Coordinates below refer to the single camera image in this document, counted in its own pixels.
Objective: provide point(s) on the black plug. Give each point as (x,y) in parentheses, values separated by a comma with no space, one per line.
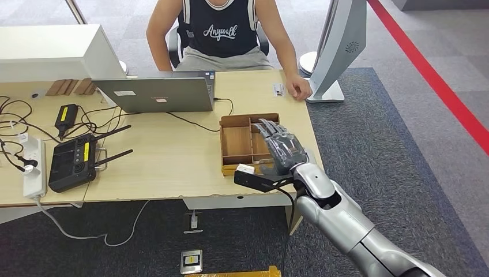
(26,162)

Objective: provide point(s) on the yellow cardboard piece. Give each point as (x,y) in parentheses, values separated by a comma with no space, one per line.
(237,273)

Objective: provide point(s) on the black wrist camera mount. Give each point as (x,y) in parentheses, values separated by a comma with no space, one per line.
(259,183)

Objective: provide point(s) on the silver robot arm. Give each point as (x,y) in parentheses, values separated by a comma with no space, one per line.
(336,225)

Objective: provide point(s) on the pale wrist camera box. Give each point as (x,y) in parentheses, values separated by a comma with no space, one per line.
(245,169)

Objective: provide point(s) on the black remote controller with antennas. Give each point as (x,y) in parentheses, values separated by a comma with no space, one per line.
(68,168)

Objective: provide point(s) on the white floor plug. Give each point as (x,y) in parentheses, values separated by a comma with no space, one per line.
(193,221)

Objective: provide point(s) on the grey five-finger robot hand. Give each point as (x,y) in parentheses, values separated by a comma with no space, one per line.
(286,151)

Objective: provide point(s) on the grey furniture edge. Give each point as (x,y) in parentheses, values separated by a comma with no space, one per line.
(439,4)

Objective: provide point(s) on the light wood desk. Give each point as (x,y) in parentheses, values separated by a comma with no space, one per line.
(15,191)
(214,202)

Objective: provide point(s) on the wooden organizer box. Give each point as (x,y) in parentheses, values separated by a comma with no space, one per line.
(235,141)

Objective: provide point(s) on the silver standing monitor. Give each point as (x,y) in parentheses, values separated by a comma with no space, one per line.
(344,38)

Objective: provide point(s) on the red floor tape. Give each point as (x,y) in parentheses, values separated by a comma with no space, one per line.
(420,57)

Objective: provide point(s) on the person's right forearm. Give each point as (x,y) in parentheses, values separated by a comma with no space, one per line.
(160,53)

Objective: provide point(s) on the black power adapter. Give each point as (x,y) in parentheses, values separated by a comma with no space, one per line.
(66,116)

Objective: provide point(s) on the person's left forearm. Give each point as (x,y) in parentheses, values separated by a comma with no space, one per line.
(288,57)

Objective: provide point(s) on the black office chair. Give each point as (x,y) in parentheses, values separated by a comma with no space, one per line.
(263,42)

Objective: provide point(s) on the grey laptop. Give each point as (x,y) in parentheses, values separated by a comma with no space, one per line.
(152,95)

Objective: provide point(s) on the white cabinet box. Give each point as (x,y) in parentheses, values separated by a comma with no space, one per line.
(46,49)

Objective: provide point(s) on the person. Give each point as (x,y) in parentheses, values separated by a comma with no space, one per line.
(225,42)

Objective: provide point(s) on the person's left hand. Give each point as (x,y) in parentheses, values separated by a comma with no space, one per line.
(299,87)

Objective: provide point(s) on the silver floor socket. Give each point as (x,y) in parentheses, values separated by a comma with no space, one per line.
(191,262)

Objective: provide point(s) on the metal pole with round base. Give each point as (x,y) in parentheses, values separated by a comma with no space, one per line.
(76,11)
(305,63)

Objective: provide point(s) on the white power strip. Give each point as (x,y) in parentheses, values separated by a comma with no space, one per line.
(35,183)

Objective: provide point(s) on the small grey pad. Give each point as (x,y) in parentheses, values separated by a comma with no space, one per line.
(37,93)

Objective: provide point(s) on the wooden block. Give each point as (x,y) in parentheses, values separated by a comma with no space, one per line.
(85,86)
(60,87)

